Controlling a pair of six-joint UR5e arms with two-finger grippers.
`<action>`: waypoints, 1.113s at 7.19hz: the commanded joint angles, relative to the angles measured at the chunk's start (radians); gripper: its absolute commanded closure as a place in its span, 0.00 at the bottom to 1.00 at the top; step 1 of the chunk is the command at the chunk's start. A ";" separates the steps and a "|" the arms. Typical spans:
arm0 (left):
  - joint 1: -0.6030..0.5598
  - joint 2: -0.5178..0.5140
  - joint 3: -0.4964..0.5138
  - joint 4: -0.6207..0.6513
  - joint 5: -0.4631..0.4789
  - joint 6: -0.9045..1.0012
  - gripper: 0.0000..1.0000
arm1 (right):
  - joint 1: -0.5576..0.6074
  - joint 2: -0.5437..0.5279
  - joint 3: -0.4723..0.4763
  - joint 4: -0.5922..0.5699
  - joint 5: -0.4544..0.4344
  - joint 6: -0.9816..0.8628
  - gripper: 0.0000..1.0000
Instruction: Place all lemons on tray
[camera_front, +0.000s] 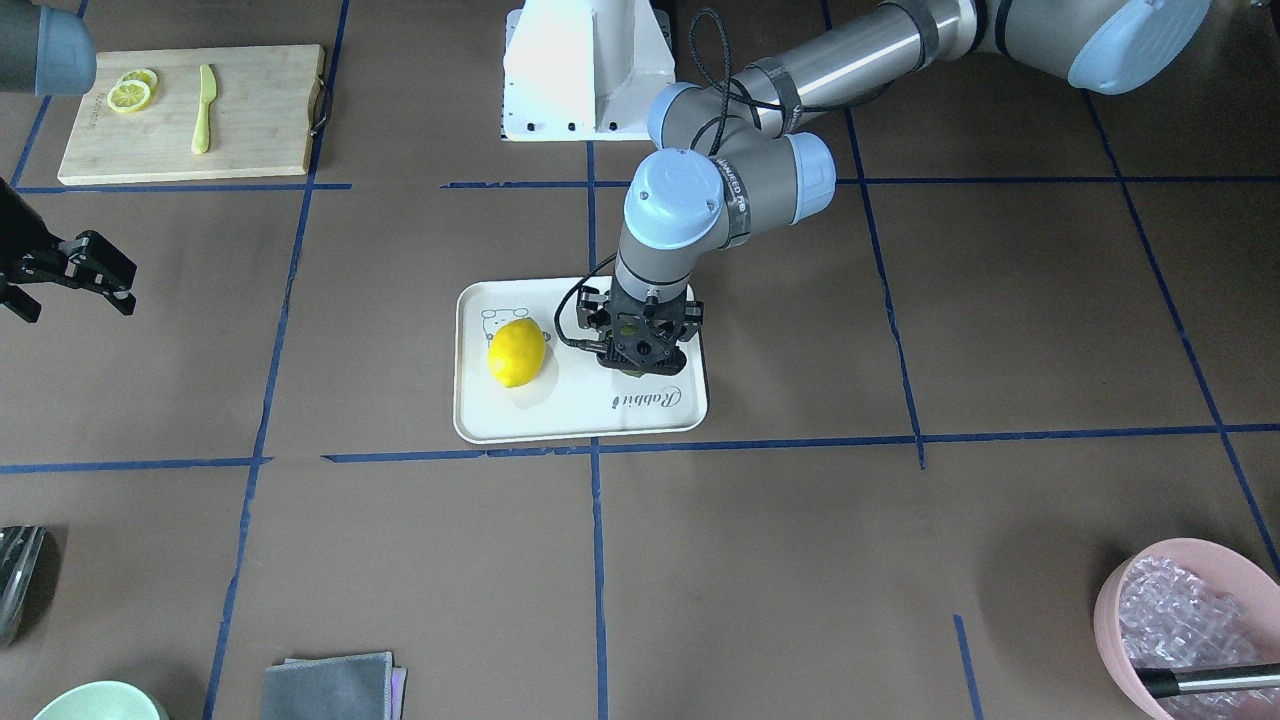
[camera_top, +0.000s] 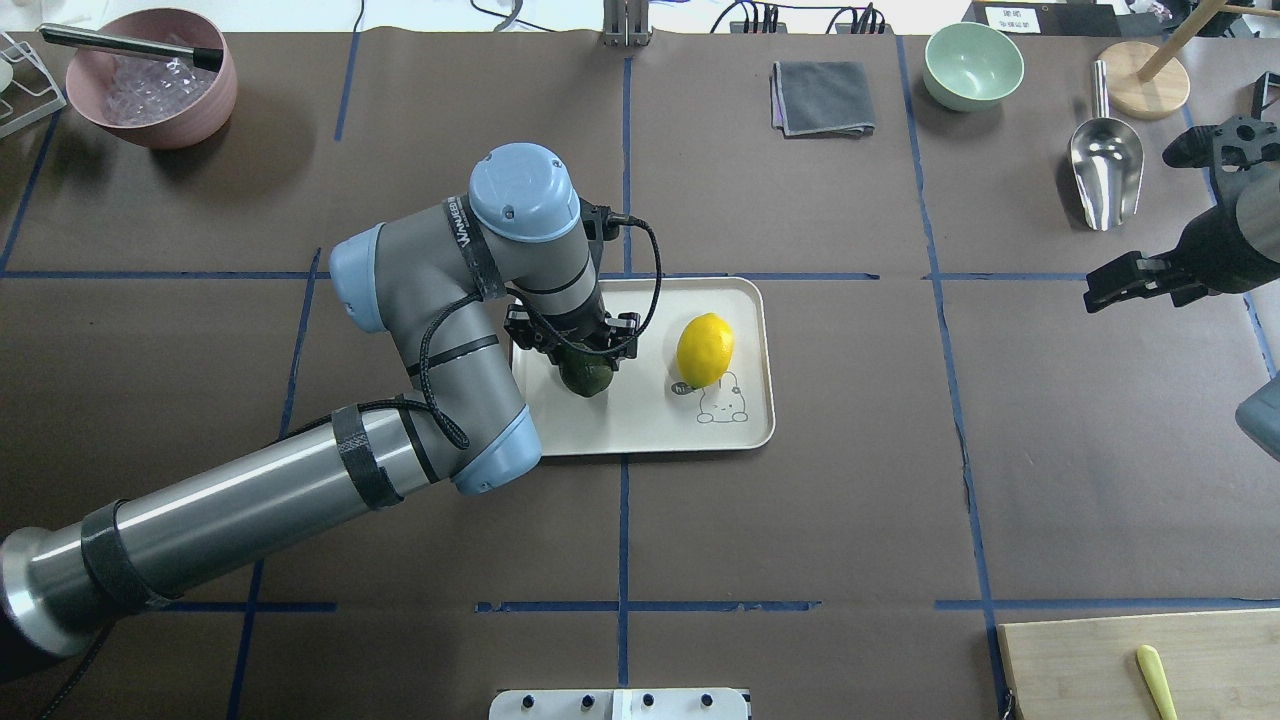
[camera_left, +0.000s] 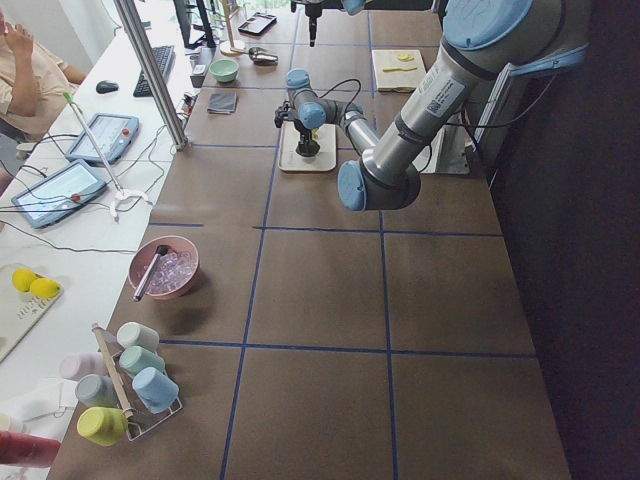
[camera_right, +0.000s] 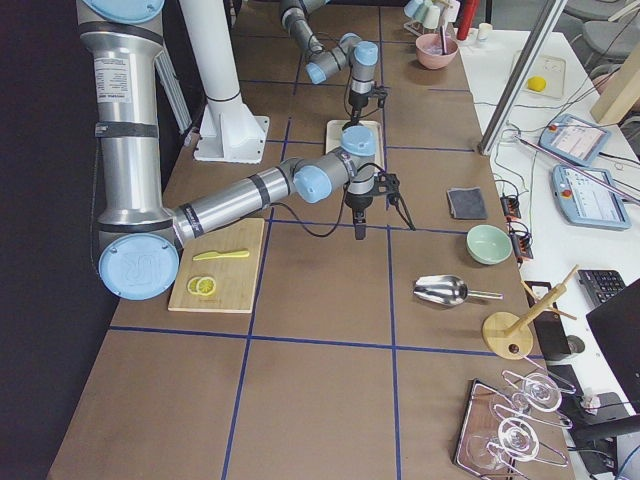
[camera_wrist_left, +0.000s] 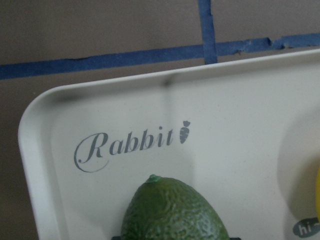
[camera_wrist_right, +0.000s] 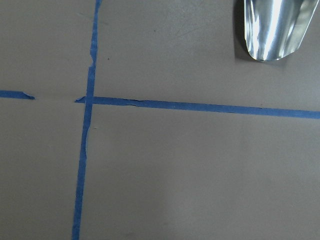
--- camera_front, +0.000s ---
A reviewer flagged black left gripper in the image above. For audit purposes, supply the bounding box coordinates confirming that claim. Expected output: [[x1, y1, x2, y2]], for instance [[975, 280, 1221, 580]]
[[577, 286, 704, 345]]

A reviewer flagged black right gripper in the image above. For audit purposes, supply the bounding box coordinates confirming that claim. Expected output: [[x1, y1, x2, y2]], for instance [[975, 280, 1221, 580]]
[[1, 179, 137, 323]]

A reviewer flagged yellow lemon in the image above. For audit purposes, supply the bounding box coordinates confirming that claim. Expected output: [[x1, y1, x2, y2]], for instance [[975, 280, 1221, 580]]
[[486, 316, 547, 388]]

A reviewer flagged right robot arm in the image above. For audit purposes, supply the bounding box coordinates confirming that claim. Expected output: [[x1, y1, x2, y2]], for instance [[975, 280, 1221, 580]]
[[1, 1, 137, 323]]

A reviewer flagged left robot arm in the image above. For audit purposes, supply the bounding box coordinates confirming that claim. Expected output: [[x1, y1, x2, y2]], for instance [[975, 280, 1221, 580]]
[[566, 1, 1210, 369]]

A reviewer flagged cream rabbit tray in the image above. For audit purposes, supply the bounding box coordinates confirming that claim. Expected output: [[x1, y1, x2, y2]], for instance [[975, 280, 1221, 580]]
[[453, 277, 709, 445]]

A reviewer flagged black framed tray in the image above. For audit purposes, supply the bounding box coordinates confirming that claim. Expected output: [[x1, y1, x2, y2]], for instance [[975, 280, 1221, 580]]
[[1, 525, 47, 647]]

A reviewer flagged lemon slice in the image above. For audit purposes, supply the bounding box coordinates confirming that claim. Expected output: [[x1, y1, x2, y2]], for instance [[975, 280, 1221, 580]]
[[106, 79, 154, 114], [118, 67, 159, 91]]

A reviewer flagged yellow plastic knife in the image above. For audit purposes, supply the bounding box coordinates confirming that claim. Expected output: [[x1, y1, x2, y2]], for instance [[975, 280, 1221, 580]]
[[189, 64, 218, 155]]

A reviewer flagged wooden cutting board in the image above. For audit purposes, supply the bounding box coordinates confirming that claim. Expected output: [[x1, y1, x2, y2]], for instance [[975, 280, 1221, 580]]
[[56, 44, 326, 186]]

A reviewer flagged light green bowl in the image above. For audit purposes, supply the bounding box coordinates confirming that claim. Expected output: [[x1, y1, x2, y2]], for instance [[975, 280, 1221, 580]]
[[35, 680, 170, 719]]

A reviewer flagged grey folded cloth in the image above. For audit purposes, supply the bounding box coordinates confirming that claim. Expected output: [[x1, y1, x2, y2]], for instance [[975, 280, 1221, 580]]
[[259, 651, 407, 719]]

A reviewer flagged bubble wrap in bowl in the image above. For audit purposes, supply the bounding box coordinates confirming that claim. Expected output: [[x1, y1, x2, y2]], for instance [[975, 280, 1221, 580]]
[[1117, 556, 1263, 669]]

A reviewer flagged pink bowl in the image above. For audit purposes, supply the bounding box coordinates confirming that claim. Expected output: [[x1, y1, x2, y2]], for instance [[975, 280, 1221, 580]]
[[1093, 538, 1277, 719]]

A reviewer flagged left arm camera bracket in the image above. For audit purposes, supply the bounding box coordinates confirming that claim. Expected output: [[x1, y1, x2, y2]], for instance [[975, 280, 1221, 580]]
[[595, 333, 687, 375]]

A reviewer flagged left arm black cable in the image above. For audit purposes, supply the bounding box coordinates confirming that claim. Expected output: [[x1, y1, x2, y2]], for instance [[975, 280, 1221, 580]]
[[553, 8, 801, 351]]

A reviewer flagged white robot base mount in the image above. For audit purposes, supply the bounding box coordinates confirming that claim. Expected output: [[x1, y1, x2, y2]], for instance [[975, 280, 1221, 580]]
[[500, 1, 675, 142]]

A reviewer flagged black handled tool in bowl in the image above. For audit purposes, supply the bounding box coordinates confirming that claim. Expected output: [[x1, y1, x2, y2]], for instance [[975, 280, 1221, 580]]
[[1135, 664, 1279, 700]]

